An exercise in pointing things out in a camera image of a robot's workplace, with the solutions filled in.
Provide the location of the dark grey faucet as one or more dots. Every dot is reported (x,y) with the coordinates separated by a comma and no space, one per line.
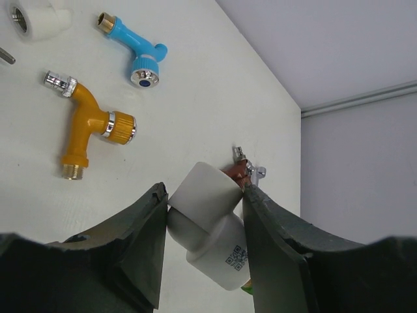
(7,57)

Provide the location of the blue faucet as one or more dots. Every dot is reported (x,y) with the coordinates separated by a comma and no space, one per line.
(145,66)

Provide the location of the green faucet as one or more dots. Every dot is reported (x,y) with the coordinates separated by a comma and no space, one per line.
(248,287)

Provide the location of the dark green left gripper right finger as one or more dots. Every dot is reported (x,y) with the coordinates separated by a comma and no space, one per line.
(298,267)

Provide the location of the brown faucet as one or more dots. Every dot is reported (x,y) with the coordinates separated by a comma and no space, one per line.
(239,171)

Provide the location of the aluminium frame post right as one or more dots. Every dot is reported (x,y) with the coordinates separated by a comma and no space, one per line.
(387,93)

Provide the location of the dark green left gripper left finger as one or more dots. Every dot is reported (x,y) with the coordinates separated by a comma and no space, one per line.
(115,266)

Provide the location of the white plastic elbow fitting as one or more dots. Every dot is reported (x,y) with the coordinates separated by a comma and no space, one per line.
(202,220)

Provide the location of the yellow faucet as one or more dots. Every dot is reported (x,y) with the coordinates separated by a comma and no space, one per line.
(88,118)

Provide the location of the second white elbow fitting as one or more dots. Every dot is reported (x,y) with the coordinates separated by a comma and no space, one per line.
(39,20)

